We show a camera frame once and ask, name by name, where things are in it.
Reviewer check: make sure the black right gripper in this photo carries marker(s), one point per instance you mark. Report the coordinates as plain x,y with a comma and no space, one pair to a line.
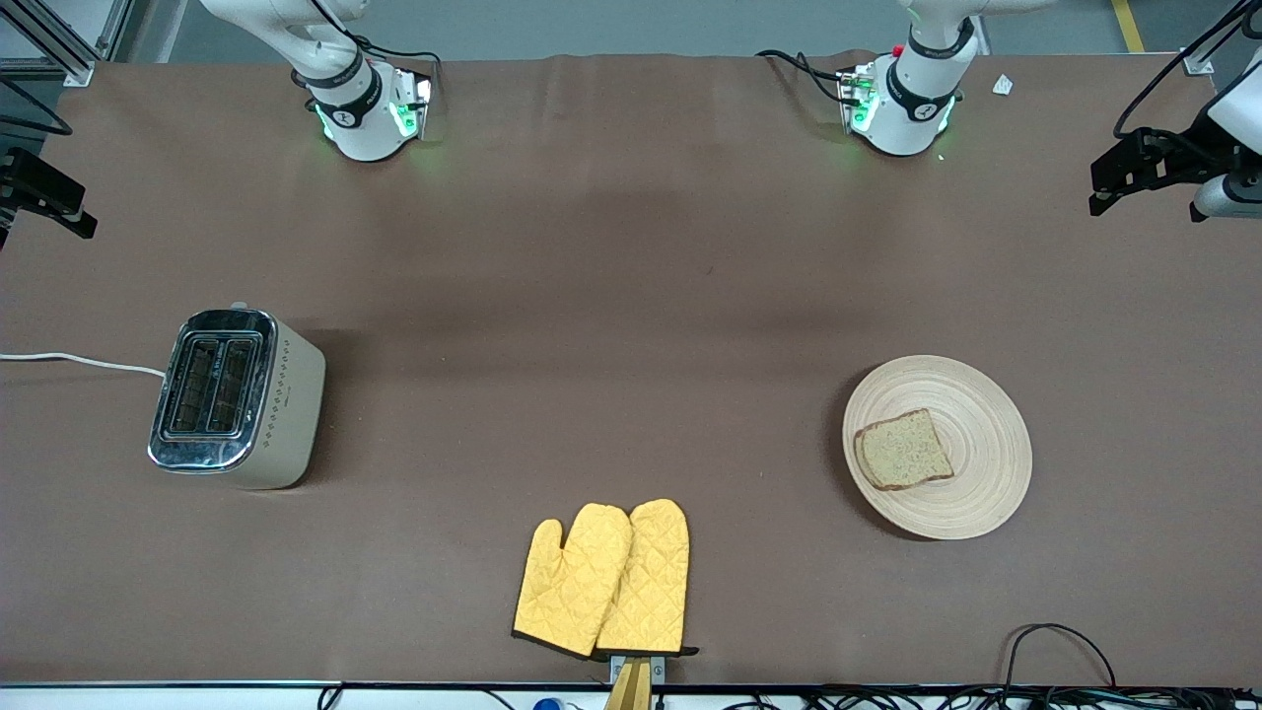
30,184

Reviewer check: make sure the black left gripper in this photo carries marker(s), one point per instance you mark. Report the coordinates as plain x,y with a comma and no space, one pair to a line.
1199,148

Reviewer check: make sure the small metal corner bracket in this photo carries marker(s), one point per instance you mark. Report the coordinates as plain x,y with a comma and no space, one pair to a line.
1199,62

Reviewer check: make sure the aluminium frame profile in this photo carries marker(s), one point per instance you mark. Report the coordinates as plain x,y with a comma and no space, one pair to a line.
59,44

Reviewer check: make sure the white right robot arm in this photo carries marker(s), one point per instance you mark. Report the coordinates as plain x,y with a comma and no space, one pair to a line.
360,123

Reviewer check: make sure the small white paper scrap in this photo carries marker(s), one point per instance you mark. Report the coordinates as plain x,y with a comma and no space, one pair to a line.
1003,86

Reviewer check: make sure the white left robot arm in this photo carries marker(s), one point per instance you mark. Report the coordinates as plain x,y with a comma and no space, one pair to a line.
917,108

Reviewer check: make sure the brown bread slice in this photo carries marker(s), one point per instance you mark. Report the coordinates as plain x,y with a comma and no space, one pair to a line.
905,454

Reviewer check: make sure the yellow quilted oven mitt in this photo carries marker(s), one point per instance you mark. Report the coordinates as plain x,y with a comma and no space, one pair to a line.
572,582
651,572

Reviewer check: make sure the beige chrome two-slot toaster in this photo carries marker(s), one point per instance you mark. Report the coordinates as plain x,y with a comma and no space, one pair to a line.
251,414

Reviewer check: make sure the wooden stick with metal bracket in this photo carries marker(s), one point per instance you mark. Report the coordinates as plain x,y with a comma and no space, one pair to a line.
631,690

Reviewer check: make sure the round light wooden plate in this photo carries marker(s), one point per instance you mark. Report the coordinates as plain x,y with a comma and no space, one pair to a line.
986,463

